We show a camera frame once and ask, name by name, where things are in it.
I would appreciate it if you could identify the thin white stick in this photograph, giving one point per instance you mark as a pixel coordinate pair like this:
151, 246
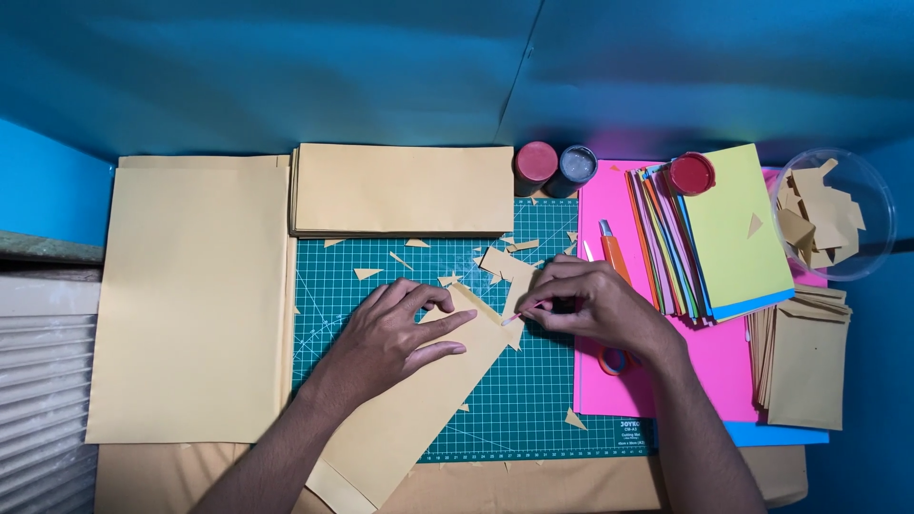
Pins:
588, 250

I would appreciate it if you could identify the long brown paper envelope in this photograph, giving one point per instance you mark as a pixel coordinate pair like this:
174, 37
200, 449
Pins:
400, 428

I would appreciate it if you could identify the small red lid jar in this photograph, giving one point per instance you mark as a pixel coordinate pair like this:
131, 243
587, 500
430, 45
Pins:
691, 173

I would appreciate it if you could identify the person's left hand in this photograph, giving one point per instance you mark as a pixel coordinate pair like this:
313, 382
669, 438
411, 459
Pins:
378, 342

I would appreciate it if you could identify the clear plastic bowl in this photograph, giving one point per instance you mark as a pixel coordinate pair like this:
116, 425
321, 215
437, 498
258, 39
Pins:
875, 214

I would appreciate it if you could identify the brown paper offcuts heap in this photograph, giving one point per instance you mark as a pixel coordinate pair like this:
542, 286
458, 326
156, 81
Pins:
821, 214

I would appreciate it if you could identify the stack of coloured papers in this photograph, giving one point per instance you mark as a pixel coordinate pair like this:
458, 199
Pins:
735, 243

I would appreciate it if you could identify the orange utility knife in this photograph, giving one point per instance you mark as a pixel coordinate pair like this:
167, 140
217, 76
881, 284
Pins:
614, 257

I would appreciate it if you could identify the green cutting mat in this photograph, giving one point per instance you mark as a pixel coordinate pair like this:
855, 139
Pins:
528, 400

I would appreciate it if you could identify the stack of small brown envelopes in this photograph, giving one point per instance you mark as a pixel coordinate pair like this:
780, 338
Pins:
807, 364

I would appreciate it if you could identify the white corrugated panel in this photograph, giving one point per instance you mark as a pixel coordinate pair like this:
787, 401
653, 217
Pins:
43, 400

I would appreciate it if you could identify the large brown paper sheets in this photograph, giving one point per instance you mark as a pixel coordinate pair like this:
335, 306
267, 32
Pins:
189, 300

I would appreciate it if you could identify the pink paper sheet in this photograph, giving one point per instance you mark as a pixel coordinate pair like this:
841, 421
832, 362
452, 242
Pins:
714, 364

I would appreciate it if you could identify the brown triangular paper piece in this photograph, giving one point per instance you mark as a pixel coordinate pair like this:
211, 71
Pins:
575, 420
755, 225

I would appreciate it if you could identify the person's right hand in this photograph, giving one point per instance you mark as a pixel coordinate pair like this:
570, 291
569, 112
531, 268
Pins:
607, 307

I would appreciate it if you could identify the thin pink stick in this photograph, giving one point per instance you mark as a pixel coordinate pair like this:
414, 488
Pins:
513, 319

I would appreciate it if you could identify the scattered brown paper scraps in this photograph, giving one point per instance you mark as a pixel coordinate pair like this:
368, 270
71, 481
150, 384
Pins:
503, 263

